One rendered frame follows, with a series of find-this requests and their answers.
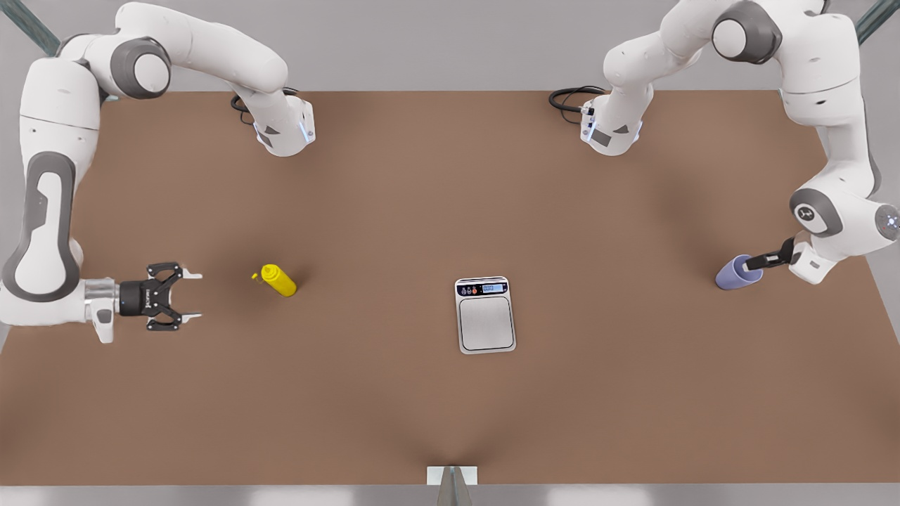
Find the purple cup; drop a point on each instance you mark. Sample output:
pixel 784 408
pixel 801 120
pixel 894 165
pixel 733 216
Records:
pixel 731 275

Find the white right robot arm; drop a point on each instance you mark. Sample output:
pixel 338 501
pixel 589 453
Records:
pixel 56 133

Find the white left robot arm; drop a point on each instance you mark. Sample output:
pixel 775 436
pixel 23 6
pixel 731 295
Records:
pixel 823 91

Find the yellow sauce bottle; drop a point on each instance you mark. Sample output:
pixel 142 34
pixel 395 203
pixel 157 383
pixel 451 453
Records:
pixel 278 280

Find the silver kitchen scale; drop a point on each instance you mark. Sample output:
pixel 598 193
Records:
pixel 486 322

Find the silver frame post with foot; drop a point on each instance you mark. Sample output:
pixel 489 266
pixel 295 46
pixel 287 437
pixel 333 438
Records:
pixel 453 486

